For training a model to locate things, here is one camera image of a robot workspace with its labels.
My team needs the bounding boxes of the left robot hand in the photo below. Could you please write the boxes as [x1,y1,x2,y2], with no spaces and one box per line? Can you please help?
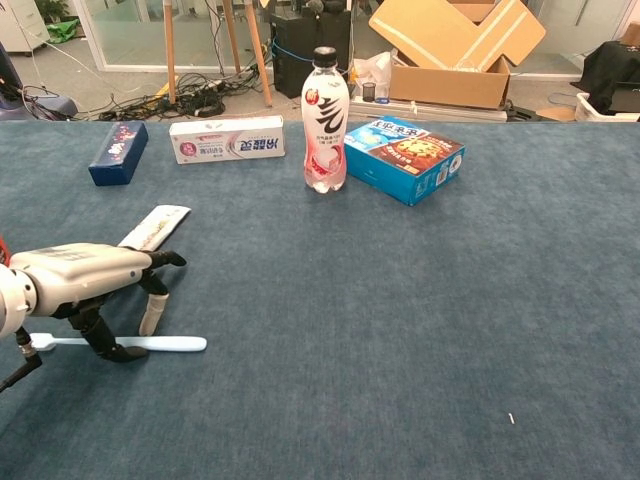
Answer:
[9,243,187,362]

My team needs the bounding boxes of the white floral toothpaste tube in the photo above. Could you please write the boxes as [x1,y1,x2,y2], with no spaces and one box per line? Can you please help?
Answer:
[117,204,192,251]

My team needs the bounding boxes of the light blue toothbrush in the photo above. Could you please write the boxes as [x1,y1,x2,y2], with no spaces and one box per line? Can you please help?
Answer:
[30,332,208,354]

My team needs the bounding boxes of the white pink toothpaste box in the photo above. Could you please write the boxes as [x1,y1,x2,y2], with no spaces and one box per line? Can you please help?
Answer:
[168,115,287,165]

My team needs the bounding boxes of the dark blue narrow box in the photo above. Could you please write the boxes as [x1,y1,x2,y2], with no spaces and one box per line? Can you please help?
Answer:
[88,120,150,188]

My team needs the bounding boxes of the dark blue machine base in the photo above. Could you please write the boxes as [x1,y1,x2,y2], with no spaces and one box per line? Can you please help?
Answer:
[0,42,79,122]

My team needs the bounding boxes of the wooden easel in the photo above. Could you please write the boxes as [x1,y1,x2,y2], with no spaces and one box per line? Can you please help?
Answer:
[163,0,274,108]

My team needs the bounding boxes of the green bag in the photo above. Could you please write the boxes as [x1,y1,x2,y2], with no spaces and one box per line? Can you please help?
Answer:
[47,18,81,45]

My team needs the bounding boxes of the white cabinet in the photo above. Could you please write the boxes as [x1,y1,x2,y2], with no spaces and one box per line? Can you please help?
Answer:
[0,0,51,53]

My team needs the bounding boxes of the blue table mat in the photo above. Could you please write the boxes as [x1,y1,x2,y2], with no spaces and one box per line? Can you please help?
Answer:
[0,119,640,480]

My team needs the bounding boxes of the pink white drink bottle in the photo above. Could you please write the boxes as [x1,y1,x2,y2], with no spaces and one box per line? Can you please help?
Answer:
[300,46,350,194]

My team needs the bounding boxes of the black computer tower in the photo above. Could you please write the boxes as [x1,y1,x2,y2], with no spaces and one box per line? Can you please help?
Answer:
[270,9,353,100]

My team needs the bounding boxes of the blue cookie box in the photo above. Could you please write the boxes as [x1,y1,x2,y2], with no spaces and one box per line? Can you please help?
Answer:
[343,115,466,207]

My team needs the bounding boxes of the white plastic bag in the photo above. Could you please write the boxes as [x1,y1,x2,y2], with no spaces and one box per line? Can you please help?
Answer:
[352,51,393,100]

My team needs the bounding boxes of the open cardboard box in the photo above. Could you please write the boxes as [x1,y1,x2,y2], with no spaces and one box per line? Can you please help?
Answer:
[368,0,547,111]

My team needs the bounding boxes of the white storage bin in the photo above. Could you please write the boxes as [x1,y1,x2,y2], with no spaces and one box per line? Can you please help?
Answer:
[574,92,640,123]

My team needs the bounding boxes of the black cloth cover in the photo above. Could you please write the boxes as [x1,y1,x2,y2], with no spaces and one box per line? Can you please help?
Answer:
[583,40,640,116]

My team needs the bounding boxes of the black cable bundle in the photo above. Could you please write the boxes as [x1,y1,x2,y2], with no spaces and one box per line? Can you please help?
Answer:
[99,72,261,122]

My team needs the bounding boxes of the black floor bracket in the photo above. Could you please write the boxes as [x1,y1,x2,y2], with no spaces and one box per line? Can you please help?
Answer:
[503,98,544,123]

